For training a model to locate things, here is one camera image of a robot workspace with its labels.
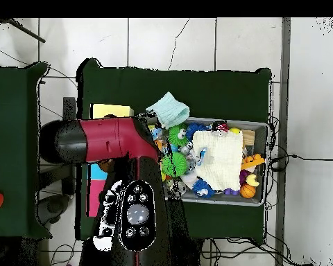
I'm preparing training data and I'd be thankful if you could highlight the mint green waffle cloth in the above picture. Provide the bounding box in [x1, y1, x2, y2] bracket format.
[145, 91, 190, 130]

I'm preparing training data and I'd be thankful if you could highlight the cream waffle cloth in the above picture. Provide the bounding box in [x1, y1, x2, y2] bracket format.
[192, 130, 244, 192]

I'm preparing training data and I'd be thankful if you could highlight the wooden box with three holes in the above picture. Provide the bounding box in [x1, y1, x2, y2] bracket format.
[86, 103, 135, 218]

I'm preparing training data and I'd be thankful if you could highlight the shallow clear mesh bin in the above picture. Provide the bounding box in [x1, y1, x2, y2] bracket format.
[138, 114, 269, 207]

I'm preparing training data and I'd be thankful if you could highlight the green spiky ball with eyes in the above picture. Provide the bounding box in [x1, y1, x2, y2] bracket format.
[168, 123, 189, 146]

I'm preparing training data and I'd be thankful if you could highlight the green spiky rubber ball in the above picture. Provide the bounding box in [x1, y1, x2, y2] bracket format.
[161, 151, 189, 178]

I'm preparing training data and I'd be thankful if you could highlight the blue spiky rubber ball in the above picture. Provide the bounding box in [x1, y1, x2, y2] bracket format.
[186, 122, 209, 137]

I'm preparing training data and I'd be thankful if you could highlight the blue spiky ball with eyes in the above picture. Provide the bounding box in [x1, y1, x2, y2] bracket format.
[191, 178, 216, 199]

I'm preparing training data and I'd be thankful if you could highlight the crushed black red can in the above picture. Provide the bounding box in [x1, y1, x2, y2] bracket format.
[212, 120, 230, 136]

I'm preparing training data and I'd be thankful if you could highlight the dark green table cloth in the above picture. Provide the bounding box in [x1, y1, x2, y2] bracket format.
[0, 61, 52, 240]
[75, 57, 272, 241]

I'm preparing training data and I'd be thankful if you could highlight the orange plastic toy block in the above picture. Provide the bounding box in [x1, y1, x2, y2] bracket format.
[240, 153, 266, 170]

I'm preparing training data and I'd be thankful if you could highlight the pale yellow plush toy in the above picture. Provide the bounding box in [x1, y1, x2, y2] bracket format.
[245, 173, 260, 187]

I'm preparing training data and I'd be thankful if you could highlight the small orange basketball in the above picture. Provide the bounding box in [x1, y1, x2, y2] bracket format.
[240, 184, 257, 200]

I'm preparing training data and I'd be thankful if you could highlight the black upright panel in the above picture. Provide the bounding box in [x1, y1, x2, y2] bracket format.
[62, 96, 77, 196]

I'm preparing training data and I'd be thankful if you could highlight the grey rounded object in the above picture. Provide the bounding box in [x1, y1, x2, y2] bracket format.
[37, 193, 71, 225]

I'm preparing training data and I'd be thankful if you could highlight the dark thin rod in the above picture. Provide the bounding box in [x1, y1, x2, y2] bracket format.
[0, 17, 46, 44]

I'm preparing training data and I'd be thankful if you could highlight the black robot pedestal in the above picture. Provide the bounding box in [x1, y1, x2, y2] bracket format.
[189, 238, 204, 266]

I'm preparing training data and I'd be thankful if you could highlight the black power cable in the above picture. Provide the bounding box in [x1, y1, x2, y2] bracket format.
[268, 154, 333, 172]

